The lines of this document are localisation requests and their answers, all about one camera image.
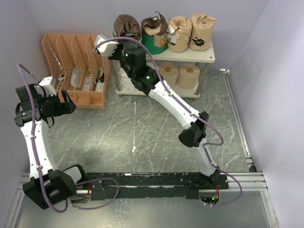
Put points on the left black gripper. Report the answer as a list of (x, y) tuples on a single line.
[(68, 107)]

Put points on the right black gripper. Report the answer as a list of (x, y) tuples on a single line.
[(113, 56)]

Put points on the green roll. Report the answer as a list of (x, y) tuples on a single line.
[(154, 33), (127, 26)]

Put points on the beige paper roll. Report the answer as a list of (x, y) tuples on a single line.
[(188, 76), (170, 72)]

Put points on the kraft roll with label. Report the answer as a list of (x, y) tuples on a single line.
[(178, 33)]

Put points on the kraft roll with cartoon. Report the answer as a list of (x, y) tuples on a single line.
[(202, 31)]

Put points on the white red-dotted paper roll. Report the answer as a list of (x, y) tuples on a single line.
[(127, 85)]

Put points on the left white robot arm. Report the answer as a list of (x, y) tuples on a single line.
[(47, 185)]

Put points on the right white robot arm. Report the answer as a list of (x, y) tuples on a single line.
[(194, 123)]

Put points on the white two-tier shelf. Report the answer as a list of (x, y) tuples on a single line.
[(189, 55)]

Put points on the papers in organizer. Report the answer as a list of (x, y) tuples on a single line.
[(90, 83)]

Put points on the orange plastic file organizer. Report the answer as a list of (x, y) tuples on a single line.
[(66, 51)]

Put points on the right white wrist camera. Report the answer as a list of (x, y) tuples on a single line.
[(105, 46)]

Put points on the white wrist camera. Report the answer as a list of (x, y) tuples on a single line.
[(48, 83), (105, 46)]

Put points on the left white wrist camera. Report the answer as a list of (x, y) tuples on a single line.
[(48, 83)]

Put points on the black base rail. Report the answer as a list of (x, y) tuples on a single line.
[(153, 185)]

